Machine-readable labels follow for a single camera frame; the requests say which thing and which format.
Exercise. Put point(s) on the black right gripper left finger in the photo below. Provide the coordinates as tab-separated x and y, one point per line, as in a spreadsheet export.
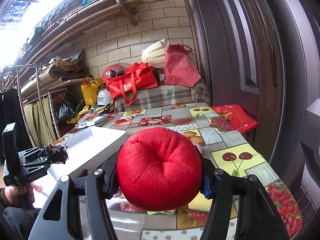
60	216

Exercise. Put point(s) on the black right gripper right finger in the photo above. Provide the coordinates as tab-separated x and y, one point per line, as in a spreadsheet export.
258	217

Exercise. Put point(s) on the red plush apple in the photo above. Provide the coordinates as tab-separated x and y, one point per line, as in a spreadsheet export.
159	169

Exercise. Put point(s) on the person's left hand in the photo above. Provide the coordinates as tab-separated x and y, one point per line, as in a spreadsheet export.
19	196

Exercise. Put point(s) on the white foam tray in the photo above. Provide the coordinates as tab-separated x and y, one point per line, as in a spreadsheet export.
87	150

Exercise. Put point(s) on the white round charger device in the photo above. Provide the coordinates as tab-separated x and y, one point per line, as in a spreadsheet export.
83	125

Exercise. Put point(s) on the white power bank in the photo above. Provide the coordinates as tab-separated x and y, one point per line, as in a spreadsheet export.
98	120

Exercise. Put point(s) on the black plastic bag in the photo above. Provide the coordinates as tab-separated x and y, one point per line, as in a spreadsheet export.
65	111

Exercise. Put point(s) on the white safety helmet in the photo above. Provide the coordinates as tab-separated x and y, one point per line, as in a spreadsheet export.
104	98

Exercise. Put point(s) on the yellow shopping bag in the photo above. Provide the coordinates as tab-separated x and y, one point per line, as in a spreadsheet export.
90	88

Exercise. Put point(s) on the metal clothes rack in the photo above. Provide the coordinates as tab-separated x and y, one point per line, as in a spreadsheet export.
35	90

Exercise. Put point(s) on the red plastic bag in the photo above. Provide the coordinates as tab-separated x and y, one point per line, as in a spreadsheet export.
232	118

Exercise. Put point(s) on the plaid cloth covered bench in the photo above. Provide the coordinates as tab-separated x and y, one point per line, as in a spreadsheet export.
165	95

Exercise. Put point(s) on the pink red helmet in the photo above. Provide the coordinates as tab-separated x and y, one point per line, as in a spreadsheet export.
112	71

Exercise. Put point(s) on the red shiny tote bag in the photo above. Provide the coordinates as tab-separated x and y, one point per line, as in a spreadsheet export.
138	76

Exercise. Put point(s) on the dark red fabric bag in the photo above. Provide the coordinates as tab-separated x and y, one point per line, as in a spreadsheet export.
180	69

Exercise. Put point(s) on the cream foam sheets stack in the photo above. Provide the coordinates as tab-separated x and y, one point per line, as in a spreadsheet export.
154	54

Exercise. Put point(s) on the dark wooden door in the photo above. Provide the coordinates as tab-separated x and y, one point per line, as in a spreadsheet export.
240	59

